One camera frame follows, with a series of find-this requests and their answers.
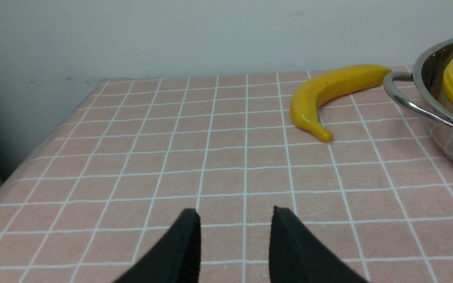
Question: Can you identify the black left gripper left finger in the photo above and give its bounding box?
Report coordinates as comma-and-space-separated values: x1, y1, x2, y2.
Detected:
114, 208, 201, 283

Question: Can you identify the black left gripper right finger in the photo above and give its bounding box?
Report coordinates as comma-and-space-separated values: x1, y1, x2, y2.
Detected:
269, 206, 367, 283

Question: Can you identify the stainless steel pot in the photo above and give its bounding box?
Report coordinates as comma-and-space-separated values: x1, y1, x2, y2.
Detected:
383, 38, 453, 162

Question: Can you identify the pink checkered tablecloth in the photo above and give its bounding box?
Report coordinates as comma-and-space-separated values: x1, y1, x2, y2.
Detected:
0, 72, 453, 283

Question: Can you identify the yellow banana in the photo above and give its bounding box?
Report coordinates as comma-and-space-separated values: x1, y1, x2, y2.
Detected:
290, 64, 392, 143

